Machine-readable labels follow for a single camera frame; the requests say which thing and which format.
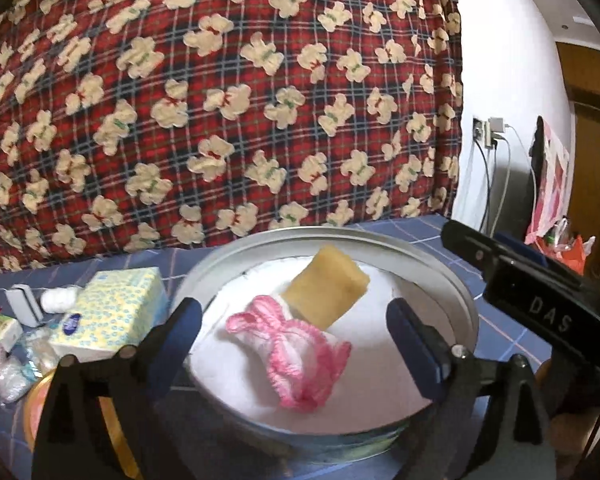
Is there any clear bag with cotton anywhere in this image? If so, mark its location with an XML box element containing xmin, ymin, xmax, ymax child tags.
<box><xmin>0</xmin><ymin>356</ymin><xmax>36</xmax><ymax>404</ymax></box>

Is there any cotton swab plastic bag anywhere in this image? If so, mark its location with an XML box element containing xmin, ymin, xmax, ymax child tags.
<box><xmin>21</xmin><ymin>326</ymin><xmax>59</xmax><ymax>382</ymax></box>

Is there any green white tissue pack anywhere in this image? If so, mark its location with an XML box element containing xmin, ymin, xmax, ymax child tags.
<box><xmin>0</xmin><ymin>314</ymin><xmax>23</xmax><ymax>353</ymax></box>

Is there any white gauze roll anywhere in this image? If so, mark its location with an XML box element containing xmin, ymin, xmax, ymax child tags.
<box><xmin>40</xmin><ymin>285</ymin><xmax>82</xmax><ymax>314</ymax></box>

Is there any white sponge block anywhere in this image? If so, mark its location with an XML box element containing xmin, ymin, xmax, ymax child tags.
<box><xmin>5</xmin><ymin>284</ymin><xmax>43</xmax><ymax>328</ymax></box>

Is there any pink white crochet cloth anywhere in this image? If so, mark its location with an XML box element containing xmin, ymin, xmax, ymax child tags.
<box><xmin>224</xmin><ymin>295</ymin><xmax>352</xmax><ymax>413</ymax></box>

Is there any yellow sponge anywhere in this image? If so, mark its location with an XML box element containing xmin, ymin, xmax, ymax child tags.
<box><xmin>282</xmin><ymin>246</ymin><xmax>370</xmax><ymax>330</ymax></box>

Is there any person right hand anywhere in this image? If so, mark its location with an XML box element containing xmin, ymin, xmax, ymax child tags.
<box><xmin>535</xmin><ymin>351</ymin><xmax>600</xmax><ymax>479</ymax></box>

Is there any orange plastic bag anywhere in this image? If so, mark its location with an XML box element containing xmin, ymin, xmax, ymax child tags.
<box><xmin>536</xmin><ymin>235</ymin><xmax>596</xmax><ymax>275</ymax></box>

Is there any blue checked tablecloth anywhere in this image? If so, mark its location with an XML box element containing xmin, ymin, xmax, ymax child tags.
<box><xmin>0</xmin><ymin>214</ymin><xmax>550</xmax><ymax>479</ymax></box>

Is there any pink white hanging bag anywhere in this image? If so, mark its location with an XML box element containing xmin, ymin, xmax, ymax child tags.
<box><xmin>524</xmin><ymin>116</ymin><xmax>570</xmax><ymax>245</ymax></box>

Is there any yellow patterned tissue box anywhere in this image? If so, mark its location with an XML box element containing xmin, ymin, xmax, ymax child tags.
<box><xmin>48</xmin><ymin>266</ymin><xmax>169</xmax><ymax>362</ymax></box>

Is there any round silver metal tin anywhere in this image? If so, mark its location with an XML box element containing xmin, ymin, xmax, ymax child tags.
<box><xmin>175</xmin><ymin>226</ymin><xmax>478</xmax><ymax>462</ymax></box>

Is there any wooden door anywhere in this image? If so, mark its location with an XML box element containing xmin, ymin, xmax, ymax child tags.
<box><xmin>557</xmin><ymin>42</ymin><xmax>600</xmax><ymax>280</ymax></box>

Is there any red plaid teddy bear blanket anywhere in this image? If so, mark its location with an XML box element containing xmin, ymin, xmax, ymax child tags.
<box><xmin>0</xmin><ymin>0</ymin><xmax>463</xmax><ymax>273</ymax></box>

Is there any white charging cable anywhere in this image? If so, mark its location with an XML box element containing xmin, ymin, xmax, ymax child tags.
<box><xmin>488</xmin><ymin>123</ymin><xmax>539</xmax><ymax>236</ymax></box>

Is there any black power cable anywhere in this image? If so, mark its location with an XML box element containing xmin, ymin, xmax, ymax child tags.
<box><xmin>473</xmin><ymin>136</ymin><xmax>494</xmax><ymax>233</ymax></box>

